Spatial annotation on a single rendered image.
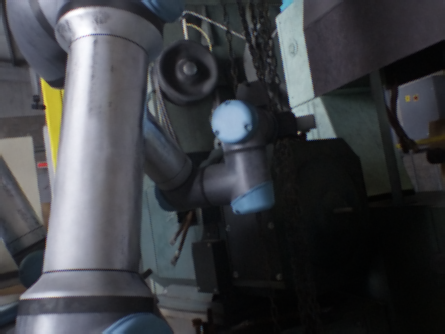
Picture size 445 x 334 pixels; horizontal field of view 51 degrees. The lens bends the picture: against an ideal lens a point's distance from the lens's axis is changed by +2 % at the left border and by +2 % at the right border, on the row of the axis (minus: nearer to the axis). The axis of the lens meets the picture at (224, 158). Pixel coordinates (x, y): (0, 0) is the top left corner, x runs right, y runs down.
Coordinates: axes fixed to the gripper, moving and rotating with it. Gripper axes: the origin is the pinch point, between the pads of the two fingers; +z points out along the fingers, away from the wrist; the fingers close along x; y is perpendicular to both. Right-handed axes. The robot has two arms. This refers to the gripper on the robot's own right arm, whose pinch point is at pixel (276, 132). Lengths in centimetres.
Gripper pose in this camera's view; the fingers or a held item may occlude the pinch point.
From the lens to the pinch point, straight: 106.2
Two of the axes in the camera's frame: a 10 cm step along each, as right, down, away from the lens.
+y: 1.6, 9.9, -0.7
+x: 9.3, -1.7, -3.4
